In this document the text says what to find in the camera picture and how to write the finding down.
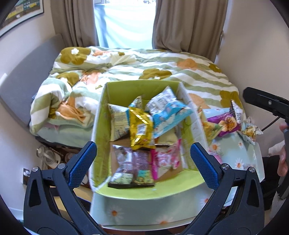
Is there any white Tatre snack bag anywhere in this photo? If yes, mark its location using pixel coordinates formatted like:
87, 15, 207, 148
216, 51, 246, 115
230, 100, 243, 124

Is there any yellow green snack bag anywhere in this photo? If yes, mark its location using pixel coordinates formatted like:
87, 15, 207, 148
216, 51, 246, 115
202, 121, 223, 145

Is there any pink snack bag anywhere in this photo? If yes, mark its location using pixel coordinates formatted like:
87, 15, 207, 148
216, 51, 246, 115
150, 139, 183, 182

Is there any brown chocolate snack bag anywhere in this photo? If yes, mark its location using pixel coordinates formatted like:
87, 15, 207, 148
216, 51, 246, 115
108, 144, 155, 189

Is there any blue white snack bag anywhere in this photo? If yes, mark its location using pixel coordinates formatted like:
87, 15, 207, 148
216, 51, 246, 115
108, 96, 143, 141

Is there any large blue red snack bag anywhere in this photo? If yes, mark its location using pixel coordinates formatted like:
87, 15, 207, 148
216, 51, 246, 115
145, 86, 193, 138

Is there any gold yellow snack bag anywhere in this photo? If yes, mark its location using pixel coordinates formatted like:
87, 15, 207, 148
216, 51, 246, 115
129, 107, 156, 150

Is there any person's right hand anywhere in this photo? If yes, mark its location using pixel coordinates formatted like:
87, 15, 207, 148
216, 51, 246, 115
268, 122, 289, 178

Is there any purple snack bag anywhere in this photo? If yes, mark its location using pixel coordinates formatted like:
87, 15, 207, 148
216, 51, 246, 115
208, 112, 240, 138

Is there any floral striped duvet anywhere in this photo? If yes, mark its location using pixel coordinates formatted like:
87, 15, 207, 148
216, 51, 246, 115
29, 46, 241, 147

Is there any orange cream snack bag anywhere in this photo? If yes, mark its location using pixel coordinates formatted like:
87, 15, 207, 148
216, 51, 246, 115
155, 129, 178, 146

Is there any right beige curtain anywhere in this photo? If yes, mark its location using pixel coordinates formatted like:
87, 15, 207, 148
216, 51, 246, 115
152, 0, 228, 62

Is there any beige curtain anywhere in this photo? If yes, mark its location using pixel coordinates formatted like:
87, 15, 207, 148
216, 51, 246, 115
152, 0, 228, 62
50, 0, 100, 47

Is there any green cardboard box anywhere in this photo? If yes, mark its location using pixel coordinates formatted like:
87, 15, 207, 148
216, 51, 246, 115
89, 80, 208, 200

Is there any grey headboard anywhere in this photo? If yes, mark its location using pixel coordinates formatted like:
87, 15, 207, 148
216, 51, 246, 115
1, 34, 65, 129

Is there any left beige curtain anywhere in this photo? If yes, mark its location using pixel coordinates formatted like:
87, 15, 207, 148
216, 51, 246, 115
50, 0, 100, 47

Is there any framed houses picture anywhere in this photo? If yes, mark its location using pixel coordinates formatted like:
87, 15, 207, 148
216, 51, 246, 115
1, 0, 44, 37

